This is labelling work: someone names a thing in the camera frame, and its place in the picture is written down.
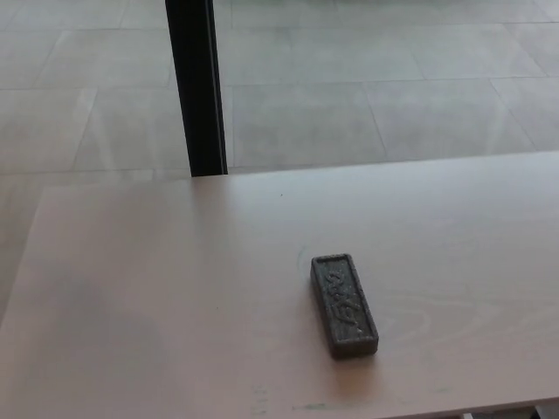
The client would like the black metal post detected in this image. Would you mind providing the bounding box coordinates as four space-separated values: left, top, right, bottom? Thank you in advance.
164 0 230 178

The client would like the dark grey felt eraser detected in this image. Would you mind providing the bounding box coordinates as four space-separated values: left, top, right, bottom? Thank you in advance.
310 251 380 361

